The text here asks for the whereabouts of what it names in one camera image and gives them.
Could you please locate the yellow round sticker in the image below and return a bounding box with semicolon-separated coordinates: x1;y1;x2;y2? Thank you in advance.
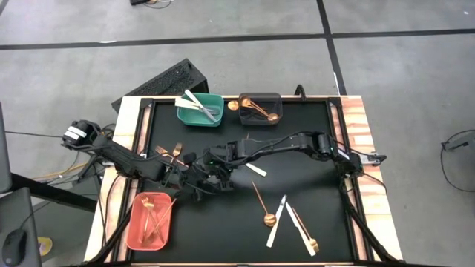
36;237;53;257

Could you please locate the black computer mouse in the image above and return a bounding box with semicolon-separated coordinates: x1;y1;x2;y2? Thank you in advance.
1;228;27;266

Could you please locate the white-handled table knife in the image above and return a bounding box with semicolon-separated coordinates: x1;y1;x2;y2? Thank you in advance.
266;194;288;248
174;96;203;108
284;202;317;257
246;162;268;178
174;102;217;114
184;89;219;123

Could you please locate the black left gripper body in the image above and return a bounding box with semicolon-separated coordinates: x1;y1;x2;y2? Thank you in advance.
163;162;203;196

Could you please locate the yellow cable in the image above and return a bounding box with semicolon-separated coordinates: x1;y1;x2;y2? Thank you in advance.
35;162;85;181

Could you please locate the wooden chopstick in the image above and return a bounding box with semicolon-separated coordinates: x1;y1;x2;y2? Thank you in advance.
240;96;270;116

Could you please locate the black perforated computer case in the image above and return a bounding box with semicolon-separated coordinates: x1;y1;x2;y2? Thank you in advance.
111;58;210;113

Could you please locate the beige cable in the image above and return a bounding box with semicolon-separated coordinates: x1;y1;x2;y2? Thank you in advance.
146;0;174;10

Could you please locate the black desk bar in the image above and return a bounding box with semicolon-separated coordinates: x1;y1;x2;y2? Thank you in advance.
9;172;98;214

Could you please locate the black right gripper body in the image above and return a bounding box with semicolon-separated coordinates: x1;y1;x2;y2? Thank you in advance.
203;142;242;177

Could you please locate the orange plastic bin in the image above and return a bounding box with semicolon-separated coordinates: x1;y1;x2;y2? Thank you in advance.
125;191;173;251

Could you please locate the black plastic bin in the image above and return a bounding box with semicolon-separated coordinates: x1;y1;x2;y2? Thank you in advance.
237;92;284;126

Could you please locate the black diagonal frame strut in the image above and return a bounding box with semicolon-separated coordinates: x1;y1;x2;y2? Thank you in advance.
88;209;131;265
339;185;401;265

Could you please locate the dark grey desk pad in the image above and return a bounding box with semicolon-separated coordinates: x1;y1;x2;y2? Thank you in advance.
0;187;42;267

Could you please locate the teal plastic bin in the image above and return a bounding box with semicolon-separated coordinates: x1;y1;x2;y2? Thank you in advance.
176;91;225;128

